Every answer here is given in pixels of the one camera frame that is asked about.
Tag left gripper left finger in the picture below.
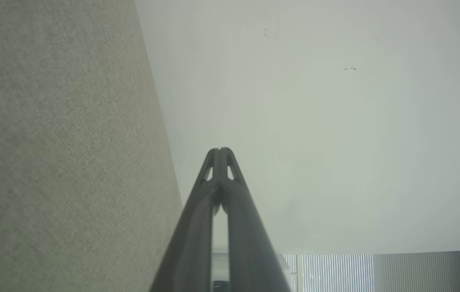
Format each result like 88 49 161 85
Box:
149 148 219 292

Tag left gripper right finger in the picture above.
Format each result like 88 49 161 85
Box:
219 147 292 292

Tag white vertical window blinds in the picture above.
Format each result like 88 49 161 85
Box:
282 254 374 292

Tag beige fabric sofa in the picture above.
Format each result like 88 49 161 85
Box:
0 0 184 292

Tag grey ribbed wall panel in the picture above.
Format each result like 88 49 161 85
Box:
374 251 460 292

